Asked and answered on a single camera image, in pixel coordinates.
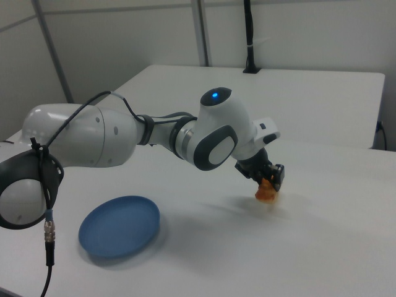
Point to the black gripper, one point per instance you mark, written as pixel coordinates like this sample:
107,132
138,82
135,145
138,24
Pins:
253,167

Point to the orange brown bread roll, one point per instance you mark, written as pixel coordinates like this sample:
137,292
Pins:
266,193

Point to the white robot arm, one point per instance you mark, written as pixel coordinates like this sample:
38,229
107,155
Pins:
102,139

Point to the black clamp-mounted pole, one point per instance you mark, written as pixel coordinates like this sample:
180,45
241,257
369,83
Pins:
249,37

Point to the blue round plate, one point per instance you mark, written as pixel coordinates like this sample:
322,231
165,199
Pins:
120,229

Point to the grey partition post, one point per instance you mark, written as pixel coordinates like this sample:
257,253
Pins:
52,49
202,31

